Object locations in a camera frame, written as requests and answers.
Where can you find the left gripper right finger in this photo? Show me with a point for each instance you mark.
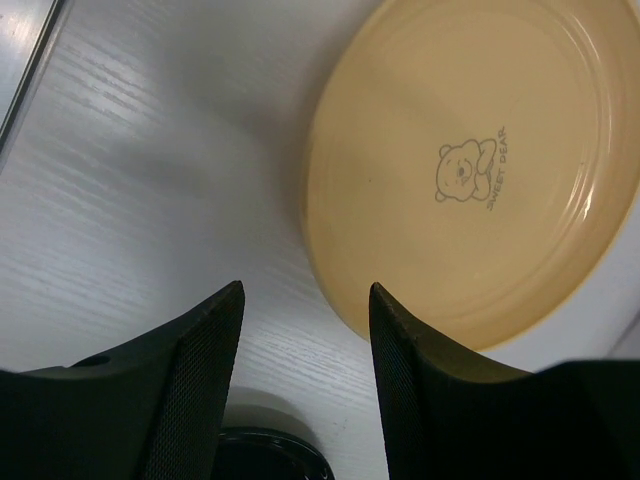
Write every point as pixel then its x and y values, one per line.
pixel 448 412

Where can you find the beige bear print plate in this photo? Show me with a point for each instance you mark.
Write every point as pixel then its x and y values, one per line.
pixel 476 158

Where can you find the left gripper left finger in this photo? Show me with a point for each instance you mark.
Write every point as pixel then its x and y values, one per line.
pixel 150 408

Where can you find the black plastic plate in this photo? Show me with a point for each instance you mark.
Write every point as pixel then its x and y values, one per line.
pixel 254 453

